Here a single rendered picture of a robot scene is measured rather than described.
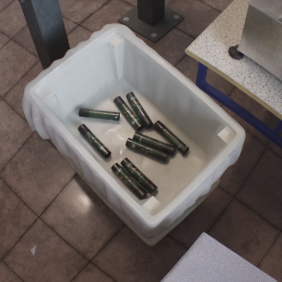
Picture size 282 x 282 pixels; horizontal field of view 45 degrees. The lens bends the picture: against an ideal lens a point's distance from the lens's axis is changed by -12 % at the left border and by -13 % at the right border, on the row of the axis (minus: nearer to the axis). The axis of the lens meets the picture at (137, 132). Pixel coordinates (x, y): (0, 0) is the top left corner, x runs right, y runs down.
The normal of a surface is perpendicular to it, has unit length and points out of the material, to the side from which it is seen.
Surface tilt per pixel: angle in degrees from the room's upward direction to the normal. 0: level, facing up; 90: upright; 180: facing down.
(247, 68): 0
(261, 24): 90
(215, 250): 0
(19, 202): 0
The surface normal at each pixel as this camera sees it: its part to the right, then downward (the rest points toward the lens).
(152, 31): -0.04, -0.43
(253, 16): -0.63, 0.71
